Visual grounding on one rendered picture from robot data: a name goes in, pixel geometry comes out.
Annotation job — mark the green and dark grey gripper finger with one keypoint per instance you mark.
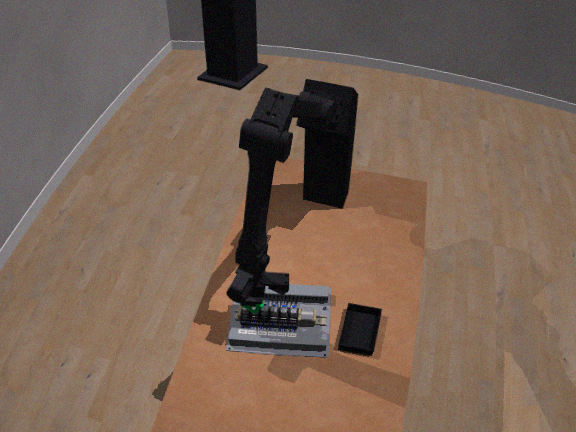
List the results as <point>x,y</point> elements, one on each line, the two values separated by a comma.
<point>260,306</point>

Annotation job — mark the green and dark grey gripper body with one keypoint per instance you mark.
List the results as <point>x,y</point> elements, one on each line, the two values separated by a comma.
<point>253,299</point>

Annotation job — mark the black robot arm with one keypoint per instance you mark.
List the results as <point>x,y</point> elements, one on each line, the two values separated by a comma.
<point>266,138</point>

